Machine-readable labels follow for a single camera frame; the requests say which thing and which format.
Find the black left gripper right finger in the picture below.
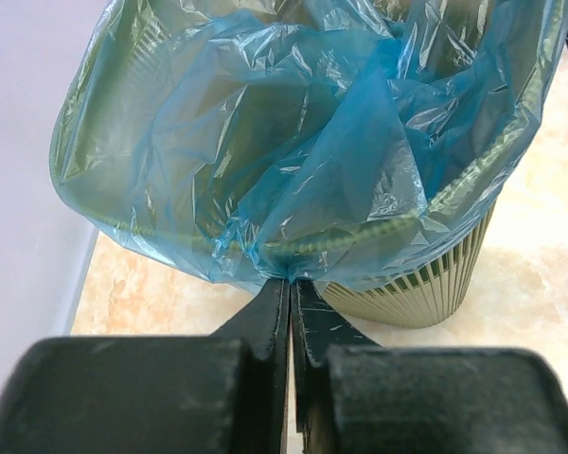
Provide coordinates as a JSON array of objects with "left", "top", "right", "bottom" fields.
[{"left": 291, "top": 281, "right": 568, "bottom": 453}]

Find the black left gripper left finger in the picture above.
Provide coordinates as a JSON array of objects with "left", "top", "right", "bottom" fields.
[{"left": 0, "top": 280, "right": 290, "bottom": 453}]

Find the olive green plastic trash bin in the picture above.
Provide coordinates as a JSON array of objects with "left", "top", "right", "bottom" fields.
[{"left": 51, "top": 0, "right": 568, "bottom": 328}]

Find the blue plastic trash bag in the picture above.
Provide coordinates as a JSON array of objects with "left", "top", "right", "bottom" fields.
[{"left": 49, "top": 0, "right": 568, "bottom": 297}]

